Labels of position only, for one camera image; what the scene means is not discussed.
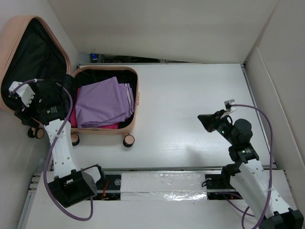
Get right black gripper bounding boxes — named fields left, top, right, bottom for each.
left=196, top=109, right=237, bottom=145

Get magenta cloth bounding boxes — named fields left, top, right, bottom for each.
left=70, top=88, right=120, bottom=131

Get purple cloth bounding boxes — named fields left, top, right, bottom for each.
left=74, top=77, right=135, bottom=128

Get pink hard-shell suitcase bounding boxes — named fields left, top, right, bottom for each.
left=0, top=16, right=139, bottom=147

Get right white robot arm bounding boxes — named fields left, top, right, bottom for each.
left=198, top=110, right=304, bottom=229

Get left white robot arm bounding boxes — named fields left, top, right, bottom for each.
left=9, top=79, right=106, bottom=208

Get background electronics box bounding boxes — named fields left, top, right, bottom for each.
left=90, top=53, right=99, bottom=63

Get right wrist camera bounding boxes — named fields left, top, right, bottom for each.
left=221, top=99, right=237, bottom=118

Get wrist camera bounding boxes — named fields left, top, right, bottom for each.
left=9, top=81, right=35, bottom=107
left=221, top=99, right=237, bottom=118

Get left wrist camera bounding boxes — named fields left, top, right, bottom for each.
left=9, top=81, right=35, bottom=107

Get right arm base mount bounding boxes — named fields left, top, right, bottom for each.
left=202, top=164, right=243, bottom=200

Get aluminium rail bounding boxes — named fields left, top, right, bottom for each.
left=105, top=170, right=236, bottom=194

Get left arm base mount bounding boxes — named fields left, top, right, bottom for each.
left=81, top=164, right=122, bottom=201

